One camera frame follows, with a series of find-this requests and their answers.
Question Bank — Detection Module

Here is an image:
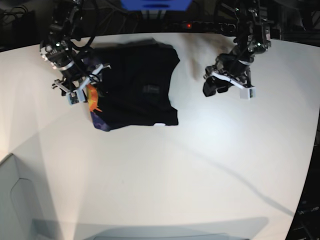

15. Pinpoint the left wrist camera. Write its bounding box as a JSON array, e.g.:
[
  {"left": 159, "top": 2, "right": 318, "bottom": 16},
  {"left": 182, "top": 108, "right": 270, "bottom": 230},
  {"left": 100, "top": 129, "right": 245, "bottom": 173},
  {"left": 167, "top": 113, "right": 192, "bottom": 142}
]
[{"left": 239, "top": 86, "right": 256, "bottom": 100}]

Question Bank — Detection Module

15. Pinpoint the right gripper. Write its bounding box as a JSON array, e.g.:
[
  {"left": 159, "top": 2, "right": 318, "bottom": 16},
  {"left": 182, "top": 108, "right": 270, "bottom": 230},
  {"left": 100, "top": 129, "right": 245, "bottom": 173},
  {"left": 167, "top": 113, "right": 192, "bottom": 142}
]
[{"left": 39, "top": 41, "right": 88, "bottom": 88}]

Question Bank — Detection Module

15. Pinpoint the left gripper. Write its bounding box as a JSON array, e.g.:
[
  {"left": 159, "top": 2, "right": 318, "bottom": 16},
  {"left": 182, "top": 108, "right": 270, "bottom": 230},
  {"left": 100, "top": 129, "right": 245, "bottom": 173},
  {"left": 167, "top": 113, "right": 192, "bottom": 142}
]
[{"left": 202, "top": 51, "right": 255, "bottom": 97}]

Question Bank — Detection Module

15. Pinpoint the black T-shirt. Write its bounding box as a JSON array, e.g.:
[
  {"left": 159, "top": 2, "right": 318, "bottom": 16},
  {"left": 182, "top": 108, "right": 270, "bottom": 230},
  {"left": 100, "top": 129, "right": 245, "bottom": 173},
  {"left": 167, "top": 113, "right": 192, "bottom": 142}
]
[{"left": 86, "top": 38, "right": 180, "bottom": 132}]

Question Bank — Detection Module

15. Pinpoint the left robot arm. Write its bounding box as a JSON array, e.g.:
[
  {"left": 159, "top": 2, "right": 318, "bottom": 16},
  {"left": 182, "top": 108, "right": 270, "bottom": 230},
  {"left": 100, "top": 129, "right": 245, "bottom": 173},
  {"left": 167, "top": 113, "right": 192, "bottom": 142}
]
[{"left": 202, "top": 0, "right": 271, "bottom": 100}]

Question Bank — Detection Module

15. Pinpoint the white garment label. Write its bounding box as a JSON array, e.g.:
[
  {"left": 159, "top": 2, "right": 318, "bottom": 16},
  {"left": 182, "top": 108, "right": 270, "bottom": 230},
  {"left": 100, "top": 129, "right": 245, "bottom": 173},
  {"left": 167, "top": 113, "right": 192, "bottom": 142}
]
[{"left": 153, "top": 123, "right": 167, "bottom": 127}]

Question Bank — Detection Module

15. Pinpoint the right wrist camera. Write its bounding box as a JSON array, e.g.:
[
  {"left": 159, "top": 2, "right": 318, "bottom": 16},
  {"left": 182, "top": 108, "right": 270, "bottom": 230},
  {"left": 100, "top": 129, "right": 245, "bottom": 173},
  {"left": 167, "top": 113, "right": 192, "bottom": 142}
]
[{"left": 65, "top": 90, "right": 87, "bottom": 105}]

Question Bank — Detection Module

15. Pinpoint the blue box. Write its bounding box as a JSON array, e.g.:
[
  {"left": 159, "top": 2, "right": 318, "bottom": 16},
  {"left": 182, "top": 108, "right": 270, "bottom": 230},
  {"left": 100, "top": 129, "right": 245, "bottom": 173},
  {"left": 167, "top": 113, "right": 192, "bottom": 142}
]
[{"left": 121, "top": 0, "right": 192, "bottom": 11}]

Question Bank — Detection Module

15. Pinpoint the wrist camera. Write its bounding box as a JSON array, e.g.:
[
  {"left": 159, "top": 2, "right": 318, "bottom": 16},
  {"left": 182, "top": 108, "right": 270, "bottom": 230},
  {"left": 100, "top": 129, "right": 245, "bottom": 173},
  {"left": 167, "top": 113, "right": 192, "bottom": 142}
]
[
  {"left": 65, "top": 90, "right": 87, "bottom": 105},
  {"left": 239, "top": 86, "right": 256, "bottom": 100}
]

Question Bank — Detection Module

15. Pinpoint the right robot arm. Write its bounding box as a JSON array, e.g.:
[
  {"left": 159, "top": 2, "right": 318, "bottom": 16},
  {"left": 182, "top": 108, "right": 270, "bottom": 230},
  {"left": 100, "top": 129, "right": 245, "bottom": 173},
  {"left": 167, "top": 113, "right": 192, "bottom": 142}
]
[{"left": 39, "top": 0, "right": 84, "bottom": 91}]

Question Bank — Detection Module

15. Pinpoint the black power strip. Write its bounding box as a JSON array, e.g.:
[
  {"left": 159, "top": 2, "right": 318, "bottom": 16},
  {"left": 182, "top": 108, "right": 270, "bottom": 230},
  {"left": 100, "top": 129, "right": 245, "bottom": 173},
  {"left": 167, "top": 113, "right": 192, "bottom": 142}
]
[{"left": 163, "top": 21, "right": 236, "bottom": 34}]

